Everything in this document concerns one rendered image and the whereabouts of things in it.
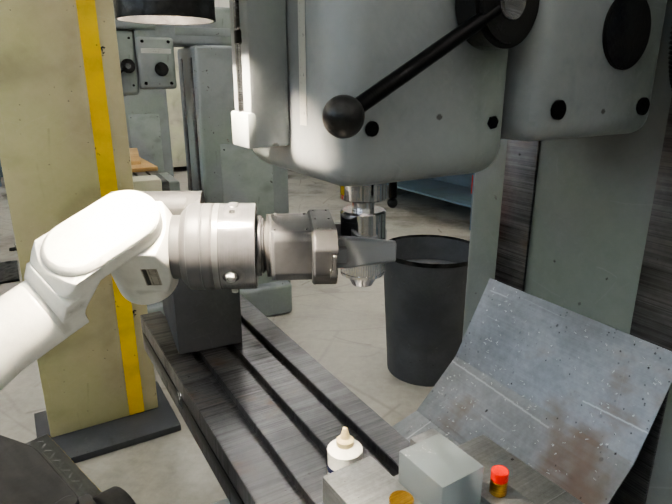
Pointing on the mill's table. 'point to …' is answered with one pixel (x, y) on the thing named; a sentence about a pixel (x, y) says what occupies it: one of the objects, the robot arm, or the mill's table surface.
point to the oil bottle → (343, 451)
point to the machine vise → (523, 476)
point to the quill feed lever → (347, 118)
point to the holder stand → (203, 318)
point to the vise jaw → (360, 484)
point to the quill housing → (430, 158)
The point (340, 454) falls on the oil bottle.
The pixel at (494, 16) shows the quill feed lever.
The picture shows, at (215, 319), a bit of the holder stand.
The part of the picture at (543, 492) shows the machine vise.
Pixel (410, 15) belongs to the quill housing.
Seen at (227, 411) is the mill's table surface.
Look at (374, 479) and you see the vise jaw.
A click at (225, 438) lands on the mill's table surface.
